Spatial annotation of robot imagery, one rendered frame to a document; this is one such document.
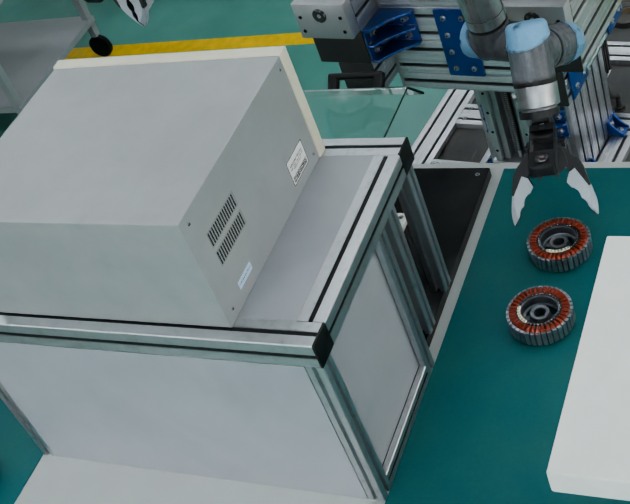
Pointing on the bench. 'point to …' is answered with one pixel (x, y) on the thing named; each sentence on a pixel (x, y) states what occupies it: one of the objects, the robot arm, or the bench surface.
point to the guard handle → (356, 78)
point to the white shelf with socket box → (610, 384)
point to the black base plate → (448, 220)
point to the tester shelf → (346, 285)
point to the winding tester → (145, 186)
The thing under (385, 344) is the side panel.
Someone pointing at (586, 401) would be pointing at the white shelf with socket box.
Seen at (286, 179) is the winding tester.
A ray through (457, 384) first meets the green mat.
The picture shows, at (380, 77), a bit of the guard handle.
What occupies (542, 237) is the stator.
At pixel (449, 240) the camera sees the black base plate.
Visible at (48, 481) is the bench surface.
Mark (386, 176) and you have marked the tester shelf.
